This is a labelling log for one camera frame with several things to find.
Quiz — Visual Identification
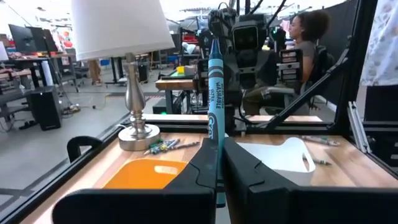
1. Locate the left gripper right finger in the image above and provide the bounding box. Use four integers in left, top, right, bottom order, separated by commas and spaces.
221, 136, 398, 224

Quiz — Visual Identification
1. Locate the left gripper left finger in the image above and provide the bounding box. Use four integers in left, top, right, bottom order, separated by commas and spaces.
51, 137, 220, 224

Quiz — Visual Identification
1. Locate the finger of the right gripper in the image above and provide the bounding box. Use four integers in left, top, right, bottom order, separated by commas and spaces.
278, 47, 304, 83
197, 58, 210, 94

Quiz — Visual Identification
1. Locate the seated person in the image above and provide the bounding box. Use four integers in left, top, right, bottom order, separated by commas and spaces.
242, 9, 336, 116

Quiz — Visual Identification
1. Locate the wooden background table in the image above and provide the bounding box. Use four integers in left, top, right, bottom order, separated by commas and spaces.
154, 78, 200, 115

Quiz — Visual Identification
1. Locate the orange plastic bin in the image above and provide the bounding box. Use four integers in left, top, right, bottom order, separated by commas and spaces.
102, 157, 188, 190

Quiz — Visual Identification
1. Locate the black office chair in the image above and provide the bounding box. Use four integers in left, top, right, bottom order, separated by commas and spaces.
310, 45, 336, 110

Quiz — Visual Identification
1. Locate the white plastic bin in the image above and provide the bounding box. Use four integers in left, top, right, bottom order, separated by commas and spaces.
236, 136, 317, 187

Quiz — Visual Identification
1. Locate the yellow-green paper-wrapped crayon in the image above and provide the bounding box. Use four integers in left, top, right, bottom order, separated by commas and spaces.
143, 145, 170, 156

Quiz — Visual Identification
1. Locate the black partition panel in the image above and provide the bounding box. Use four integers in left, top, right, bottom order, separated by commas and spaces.
318, 0, 363, 106

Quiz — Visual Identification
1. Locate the tapered shade lamp chrome base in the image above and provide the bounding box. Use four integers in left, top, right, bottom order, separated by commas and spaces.
70, 0, 176, 152

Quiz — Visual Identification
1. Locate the white patterned cloth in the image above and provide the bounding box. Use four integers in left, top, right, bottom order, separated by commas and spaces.
359, 0, 398, 87

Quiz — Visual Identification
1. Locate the standing person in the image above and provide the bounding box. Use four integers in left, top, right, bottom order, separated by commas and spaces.
88, 58, 103, 86

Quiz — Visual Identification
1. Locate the black computer tower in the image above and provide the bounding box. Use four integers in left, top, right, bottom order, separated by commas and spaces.
29, 86, 62, 131

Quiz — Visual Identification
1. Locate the white paper roll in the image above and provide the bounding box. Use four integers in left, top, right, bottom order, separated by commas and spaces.
41, 60, 54, 87

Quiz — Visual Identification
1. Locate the black computer monitor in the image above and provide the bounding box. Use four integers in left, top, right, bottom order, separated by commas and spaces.
8, 24, 37, 54
26, 26, 59, 53

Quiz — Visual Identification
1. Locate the background work desk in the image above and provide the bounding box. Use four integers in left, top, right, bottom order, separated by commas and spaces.
7, 54, 78, 94

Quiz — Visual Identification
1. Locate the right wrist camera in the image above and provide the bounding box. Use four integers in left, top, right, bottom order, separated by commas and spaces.
231, 20, 268, 54

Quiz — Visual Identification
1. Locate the black aluminium rig frame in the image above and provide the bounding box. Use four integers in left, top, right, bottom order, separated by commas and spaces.
0, 0, 398, 222

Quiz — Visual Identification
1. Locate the silver metal bracket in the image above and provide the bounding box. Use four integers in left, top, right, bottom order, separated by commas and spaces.
347, 101, 373, 154

